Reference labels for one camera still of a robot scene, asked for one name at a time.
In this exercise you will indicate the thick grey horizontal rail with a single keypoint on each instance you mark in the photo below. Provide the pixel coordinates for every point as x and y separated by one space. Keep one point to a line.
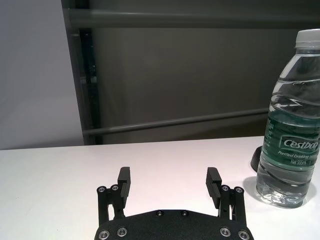
187 18

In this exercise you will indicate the dark vertical frame post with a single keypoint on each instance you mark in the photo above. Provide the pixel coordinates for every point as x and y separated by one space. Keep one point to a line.
90 87

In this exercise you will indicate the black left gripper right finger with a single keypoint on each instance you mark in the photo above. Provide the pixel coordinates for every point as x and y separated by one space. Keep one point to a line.
213 190

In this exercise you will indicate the clear water bottle green label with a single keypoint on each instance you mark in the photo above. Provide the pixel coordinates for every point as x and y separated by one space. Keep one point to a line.
290 125

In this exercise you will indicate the green push button black base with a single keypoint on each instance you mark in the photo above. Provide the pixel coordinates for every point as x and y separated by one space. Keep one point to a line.
257 161

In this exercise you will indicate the thin grey horizontal rail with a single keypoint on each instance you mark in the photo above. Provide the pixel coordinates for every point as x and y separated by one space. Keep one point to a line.
175 122

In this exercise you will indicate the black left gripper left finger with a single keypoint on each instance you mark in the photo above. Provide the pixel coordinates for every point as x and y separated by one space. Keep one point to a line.
123 192

